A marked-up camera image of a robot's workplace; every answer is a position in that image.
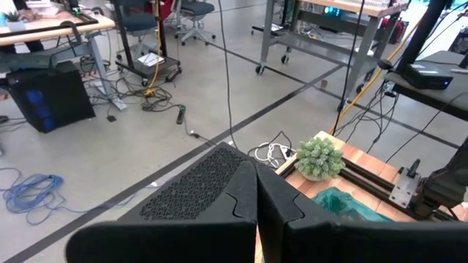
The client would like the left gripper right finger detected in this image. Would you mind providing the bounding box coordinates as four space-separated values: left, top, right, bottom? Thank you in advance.
257 164 468 263

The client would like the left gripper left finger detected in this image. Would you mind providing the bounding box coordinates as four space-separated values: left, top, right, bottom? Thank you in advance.
65 161 259 263

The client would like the teal trash bag liner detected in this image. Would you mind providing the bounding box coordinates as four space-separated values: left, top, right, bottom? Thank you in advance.
311 186 394 223

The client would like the black perforated computer case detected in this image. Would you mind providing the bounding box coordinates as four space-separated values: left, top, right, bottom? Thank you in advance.
116 141 257 224

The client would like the potted green plant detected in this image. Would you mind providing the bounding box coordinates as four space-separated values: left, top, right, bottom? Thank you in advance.
294 137 347 183

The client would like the black floor power strip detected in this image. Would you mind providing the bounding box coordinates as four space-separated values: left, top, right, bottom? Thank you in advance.
175 104 187 126

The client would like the black rolling cart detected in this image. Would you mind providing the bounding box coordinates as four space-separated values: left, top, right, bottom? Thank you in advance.
111 0 183 87

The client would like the black round device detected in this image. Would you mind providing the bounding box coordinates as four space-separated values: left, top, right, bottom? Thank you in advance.
377 58 395 72

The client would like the wooden top metal table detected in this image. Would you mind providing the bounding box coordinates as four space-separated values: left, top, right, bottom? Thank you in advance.
252 0 410 110

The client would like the black box device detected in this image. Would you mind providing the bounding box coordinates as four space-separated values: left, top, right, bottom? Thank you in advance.
401 62 454 91

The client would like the grey side table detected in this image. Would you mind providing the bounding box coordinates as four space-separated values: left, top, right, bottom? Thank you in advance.
383 49 468 123

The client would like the grey office chair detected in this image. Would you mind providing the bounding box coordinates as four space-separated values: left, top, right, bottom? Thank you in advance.
171 0 217 47

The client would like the blue office chair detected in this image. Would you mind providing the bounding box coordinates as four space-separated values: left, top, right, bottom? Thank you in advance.
118 0 160 37

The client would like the black computer tower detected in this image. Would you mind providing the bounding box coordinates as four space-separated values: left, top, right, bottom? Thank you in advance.
5 60 97 134

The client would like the black slanted pole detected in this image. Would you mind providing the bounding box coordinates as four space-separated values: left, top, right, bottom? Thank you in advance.
394 0 449 74

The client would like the wooden desk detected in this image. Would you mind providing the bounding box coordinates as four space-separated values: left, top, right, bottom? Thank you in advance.
0 9 127 110

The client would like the small potted plant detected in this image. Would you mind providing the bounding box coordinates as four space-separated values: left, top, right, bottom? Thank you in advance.
1 10 26 33

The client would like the white cable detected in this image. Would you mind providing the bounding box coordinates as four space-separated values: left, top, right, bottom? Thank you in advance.
254 141 296 169

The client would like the black aluminium table frame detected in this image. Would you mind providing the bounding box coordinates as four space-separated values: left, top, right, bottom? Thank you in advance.
279 156 461 224

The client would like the black hanging cable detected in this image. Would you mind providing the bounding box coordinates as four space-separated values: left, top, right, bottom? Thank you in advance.
331 0 366 137
217 0 239 150

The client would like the yellow floor cable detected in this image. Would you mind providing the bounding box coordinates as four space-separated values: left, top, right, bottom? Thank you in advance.
327 16 425 136

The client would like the yellow hanging cord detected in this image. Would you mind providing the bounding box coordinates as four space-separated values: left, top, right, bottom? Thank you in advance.
144 0 165 99

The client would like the blue cable coil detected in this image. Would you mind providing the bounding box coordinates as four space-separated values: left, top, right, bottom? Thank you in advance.
0 167 92 226

